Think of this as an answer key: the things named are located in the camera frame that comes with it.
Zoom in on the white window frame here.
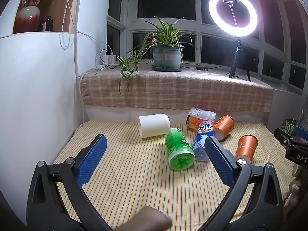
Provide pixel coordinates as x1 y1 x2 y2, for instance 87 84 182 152
107 0 308 95

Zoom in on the red and white vase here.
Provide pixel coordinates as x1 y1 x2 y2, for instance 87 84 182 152
13 0 47 34

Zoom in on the person's right hand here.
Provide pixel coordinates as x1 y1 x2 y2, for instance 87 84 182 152
285 167 305 207

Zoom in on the white beaded cord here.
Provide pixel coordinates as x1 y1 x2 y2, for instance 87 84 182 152
59 0 75 51

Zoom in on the checked beige cloth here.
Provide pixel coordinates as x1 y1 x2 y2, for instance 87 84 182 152
79 66 275 113

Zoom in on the grey-green plant pot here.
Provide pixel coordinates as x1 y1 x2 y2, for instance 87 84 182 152
151 44 184 68

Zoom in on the green printed box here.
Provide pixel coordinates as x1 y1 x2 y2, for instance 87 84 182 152
281 119 298 135

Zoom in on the green spider plant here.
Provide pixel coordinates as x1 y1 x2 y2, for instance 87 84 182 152
95 16 199 94

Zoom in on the phone holder clamp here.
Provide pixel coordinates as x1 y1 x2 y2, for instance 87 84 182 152
223 0 239 28

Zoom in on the grey-green pot saucer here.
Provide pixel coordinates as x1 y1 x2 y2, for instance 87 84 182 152
151 64 185 72

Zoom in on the brown cup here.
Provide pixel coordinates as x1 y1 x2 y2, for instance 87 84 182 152
113 205 173 231

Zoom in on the white ring light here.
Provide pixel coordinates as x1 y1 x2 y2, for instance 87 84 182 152
208 0 258 39

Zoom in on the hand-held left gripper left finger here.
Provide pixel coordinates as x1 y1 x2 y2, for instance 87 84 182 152
26 133 113 231

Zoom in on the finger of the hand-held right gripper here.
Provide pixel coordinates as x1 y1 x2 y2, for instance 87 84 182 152
293 126 308 140
274 127 297 150

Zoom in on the black tripod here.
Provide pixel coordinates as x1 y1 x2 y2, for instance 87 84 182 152
228 37 251 82

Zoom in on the white cable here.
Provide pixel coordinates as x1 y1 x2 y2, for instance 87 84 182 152
57 0 113 53

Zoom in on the orange label plastic bottle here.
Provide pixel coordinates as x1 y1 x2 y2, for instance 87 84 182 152
185 107 217 132

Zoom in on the blue label plastic bottle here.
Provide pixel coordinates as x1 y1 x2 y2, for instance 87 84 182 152
192 120 216 162

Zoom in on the green plastic bottle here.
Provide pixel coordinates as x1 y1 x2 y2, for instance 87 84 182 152
164 127 195 171

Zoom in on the orange paper cup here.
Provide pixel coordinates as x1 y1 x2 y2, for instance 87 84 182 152
235 135 259 165
214 115 235 141

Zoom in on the yellow striped mat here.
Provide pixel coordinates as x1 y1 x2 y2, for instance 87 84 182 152
52 119 295 231

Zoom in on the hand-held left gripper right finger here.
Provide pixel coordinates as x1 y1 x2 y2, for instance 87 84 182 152
204 136 284 231

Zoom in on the white curved cabinet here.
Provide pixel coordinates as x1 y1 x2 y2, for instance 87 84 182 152
0 0 83 223

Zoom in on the white pipe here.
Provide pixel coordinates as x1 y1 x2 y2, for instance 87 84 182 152
72 0 85 126

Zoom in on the white cup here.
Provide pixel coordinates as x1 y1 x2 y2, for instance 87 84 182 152
138 113 171 139

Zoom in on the black cable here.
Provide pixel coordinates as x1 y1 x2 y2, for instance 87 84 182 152
184 62 225 69

